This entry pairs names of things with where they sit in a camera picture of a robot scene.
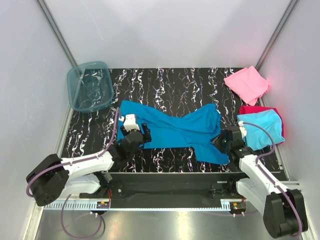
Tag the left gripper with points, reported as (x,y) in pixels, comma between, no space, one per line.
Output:
(146,136)

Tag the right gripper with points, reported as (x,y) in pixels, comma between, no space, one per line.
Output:
(216,141)

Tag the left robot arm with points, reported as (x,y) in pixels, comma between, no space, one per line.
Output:
(46,182)

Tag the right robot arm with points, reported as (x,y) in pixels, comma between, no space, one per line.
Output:
(283,209)

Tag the magenta folded t-shirt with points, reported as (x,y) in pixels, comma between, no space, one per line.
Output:
(247,109)

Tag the light blue folded t-shirt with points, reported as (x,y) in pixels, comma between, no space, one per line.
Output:
(256,138)

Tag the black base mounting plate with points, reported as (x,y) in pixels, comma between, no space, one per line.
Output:
(168,190)

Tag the pink folded t-shirt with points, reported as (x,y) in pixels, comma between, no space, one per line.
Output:
(248,84)

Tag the teal plastic bin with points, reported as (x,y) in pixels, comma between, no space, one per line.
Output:
(90,87)

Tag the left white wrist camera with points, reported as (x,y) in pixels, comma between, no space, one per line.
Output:
(129,122)

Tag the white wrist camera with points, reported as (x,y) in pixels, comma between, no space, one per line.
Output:
(242,129)
(129,122)

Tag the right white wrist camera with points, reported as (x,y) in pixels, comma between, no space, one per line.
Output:
(242,129)

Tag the slotted cable duct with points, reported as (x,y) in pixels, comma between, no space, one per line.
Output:
(223,205)

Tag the left corner frame post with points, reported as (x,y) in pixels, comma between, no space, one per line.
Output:
(56,31)

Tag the corner frame post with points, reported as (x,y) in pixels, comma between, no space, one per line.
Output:
(276,33)
(56,31)

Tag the right corner frame post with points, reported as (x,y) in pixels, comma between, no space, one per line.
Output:
(276,33)

